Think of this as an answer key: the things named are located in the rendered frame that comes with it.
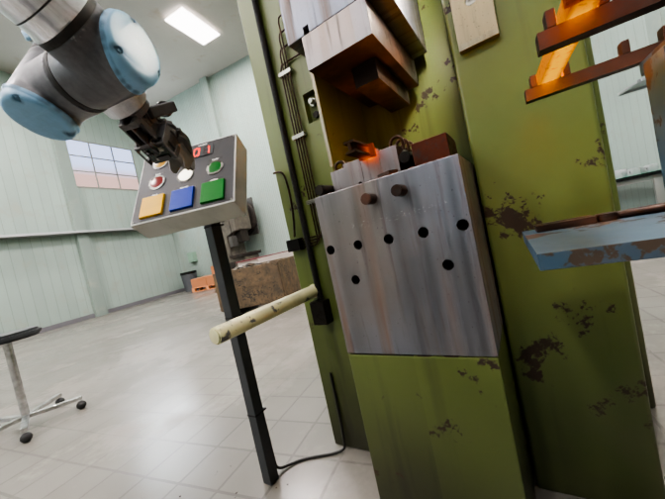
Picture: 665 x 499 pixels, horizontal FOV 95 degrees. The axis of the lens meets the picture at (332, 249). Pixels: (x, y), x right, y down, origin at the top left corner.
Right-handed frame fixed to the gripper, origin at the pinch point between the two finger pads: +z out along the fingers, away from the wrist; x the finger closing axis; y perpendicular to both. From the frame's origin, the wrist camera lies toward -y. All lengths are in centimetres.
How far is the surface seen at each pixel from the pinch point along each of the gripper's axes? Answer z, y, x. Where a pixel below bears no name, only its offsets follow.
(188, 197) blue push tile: 10.3, 1.5, -7.4
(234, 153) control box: 11.1, -12.2, 6.4
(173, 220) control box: 13.0, 6.4, -13.6
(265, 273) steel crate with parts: 297, -107, -101
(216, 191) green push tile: 10.3, 1.9, 1.5
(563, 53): -22, 23, 74
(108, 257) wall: 646, -440, -759
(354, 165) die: 10.5, 4.9, 42.5
